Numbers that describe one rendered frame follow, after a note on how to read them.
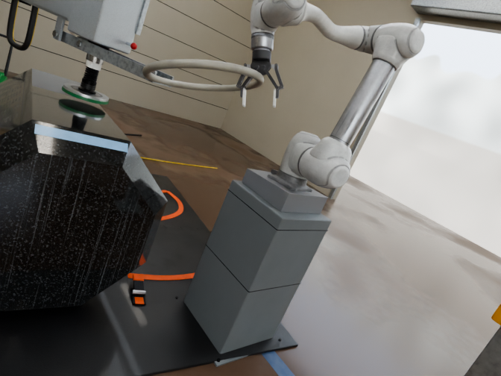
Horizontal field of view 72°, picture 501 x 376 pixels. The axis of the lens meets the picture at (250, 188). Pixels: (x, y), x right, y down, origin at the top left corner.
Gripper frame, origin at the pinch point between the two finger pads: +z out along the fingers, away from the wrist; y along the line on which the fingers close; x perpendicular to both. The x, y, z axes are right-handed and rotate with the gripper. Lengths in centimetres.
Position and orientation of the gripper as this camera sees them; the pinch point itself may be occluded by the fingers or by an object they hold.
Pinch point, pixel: (259, 103)
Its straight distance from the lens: 143.3
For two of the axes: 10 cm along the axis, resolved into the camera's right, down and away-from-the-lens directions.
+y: -9.8, -0.7, 2.0
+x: -2.1, 1.0, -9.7
